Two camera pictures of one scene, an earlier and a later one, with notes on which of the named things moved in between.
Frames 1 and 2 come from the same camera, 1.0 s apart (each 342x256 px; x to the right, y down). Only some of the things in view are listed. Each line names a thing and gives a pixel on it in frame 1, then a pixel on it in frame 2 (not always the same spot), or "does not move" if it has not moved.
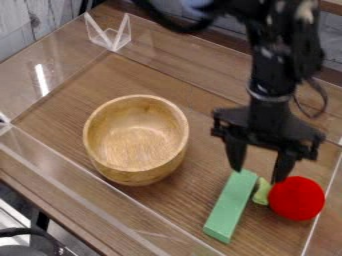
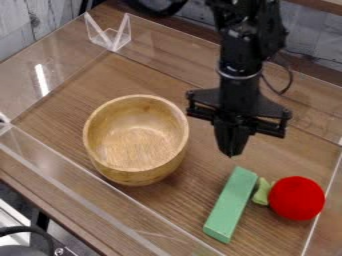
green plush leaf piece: (262, 193) does not move
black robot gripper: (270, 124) -> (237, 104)
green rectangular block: (230, 206) does not move
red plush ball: (297, 198) does not move
